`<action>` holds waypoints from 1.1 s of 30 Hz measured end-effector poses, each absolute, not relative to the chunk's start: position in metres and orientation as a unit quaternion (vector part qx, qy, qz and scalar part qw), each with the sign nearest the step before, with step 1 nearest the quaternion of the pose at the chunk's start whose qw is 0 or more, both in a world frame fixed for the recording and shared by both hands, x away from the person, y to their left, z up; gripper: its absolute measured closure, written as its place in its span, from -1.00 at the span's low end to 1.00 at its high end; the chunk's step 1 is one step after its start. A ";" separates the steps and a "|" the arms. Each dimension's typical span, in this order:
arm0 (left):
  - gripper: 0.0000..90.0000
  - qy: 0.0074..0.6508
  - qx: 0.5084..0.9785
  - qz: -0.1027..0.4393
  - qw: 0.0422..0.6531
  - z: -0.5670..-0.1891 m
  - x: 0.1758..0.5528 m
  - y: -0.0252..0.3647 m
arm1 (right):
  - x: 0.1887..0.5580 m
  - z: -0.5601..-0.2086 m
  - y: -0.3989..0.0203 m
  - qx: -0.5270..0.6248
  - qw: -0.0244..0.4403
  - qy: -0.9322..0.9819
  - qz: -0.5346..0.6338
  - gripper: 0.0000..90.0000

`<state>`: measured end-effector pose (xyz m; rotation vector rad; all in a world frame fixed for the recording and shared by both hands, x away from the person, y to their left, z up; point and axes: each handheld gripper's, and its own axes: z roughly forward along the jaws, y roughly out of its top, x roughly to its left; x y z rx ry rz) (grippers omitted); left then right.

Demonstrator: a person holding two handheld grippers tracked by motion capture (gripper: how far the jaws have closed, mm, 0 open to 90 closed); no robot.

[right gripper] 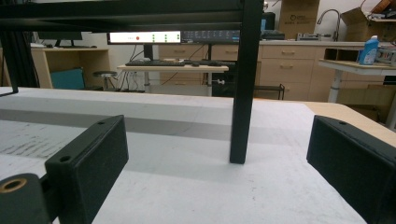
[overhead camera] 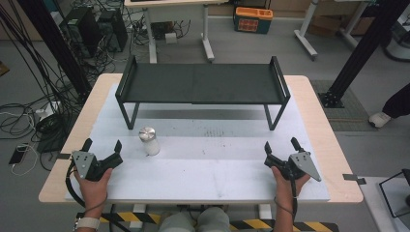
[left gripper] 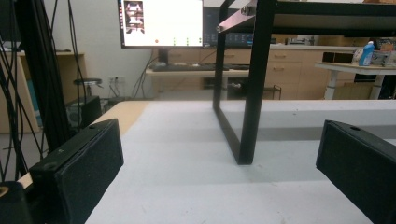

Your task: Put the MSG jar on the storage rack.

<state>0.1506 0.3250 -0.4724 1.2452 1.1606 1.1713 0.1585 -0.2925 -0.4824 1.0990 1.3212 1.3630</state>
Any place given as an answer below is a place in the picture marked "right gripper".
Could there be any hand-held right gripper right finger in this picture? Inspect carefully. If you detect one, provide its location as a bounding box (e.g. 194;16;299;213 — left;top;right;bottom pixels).
305;114;396;224

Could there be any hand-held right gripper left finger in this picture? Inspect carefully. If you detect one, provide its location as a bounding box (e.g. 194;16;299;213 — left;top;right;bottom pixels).
44;114;130;224

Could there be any teal chair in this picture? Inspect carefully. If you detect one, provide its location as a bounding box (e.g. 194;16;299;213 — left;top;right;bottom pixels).
49;67;86;91

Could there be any round black stool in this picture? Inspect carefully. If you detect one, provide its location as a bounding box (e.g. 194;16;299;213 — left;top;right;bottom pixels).
92;70;119;91

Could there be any white-legged side table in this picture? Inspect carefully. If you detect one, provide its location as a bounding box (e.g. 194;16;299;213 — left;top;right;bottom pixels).
318;58;396;104

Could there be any light wooden desk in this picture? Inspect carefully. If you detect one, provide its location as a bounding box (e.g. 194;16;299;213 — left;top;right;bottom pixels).
30;46;110;90

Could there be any blue plastic bottle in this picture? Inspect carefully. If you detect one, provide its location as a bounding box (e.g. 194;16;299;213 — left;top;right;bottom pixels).
359;35;380;66

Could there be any wooden drawer cabinet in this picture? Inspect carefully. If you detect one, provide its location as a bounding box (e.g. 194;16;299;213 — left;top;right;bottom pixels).
158;40;387;103

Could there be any black keyboard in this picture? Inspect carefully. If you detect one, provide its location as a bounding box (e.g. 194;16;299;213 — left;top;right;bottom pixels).
124;60;187;67

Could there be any wooden standing desk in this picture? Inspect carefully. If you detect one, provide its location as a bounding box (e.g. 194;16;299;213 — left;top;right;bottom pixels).
117;63;230;93

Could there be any small dark monitor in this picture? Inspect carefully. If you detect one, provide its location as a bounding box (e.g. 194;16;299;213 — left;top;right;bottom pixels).
37;31;91;49

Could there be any open cardboard box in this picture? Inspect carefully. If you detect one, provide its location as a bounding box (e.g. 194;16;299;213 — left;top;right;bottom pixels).
340;7;396;43

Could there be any metal faucet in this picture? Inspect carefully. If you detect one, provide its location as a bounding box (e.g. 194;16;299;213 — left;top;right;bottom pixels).
317;8;342;42

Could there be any wide computer monitor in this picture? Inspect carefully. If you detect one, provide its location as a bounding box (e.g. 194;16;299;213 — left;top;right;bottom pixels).
106;29;241;46

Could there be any tall cardboard box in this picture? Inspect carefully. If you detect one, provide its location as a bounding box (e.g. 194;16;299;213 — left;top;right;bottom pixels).
277;0;320;40

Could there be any black metal frame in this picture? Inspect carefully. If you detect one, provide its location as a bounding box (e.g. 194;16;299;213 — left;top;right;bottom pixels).
0;0;265;165

